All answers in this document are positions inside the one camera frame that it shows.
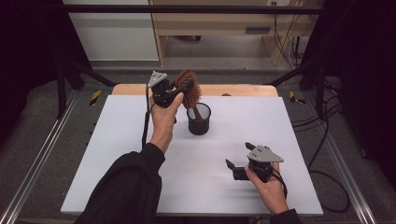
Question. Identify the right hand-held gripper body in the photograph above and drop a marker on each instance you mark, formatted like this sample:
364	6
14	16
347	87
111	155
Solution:
263	157

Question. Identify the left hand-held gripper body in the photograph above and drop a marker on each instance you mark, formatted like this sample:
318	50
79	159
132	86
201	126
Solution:
160	88

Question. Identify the brown wooden hairbrush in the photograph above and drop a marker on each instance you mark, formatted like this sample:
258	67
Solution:
190	88

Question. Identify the black mesh cup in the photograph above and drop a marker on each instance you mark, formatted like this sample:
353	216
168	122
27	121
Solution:
199	126

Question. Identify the person's left hand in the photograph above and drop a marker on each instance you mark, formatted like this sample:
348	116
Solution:
163	124

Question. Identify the person's right hand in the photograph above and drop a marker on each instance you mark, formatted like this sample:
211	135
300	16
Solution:
271	193

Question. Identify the white table cover sheet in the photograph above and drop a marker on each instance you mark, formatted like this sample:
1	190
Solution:
211	186

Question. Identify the light wooden table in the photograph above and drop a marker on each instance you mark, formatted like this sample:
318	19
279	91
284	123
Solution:
243	90

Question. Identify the white cabinet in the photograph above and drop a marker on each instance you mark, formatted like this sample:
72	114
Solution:
118	37

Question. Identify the light wooden desk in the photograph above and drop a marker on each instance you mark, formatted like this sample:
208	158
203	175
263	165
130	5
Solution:
218	23

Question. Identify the dark curtain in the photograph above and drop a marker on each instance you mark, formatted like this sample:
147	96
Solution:
28	62
364	77

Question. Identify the black horizontal frame bar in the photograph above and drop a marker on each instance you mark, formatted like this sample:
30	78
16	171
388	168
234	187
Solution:
186	9

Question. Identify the aluminium floor rail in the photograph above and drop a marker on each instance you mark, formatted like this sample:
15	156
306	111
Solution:
348	174
37	161

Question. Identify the black frame stand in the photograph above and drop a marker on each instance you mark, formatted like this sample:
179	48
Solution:
61	93
320	90

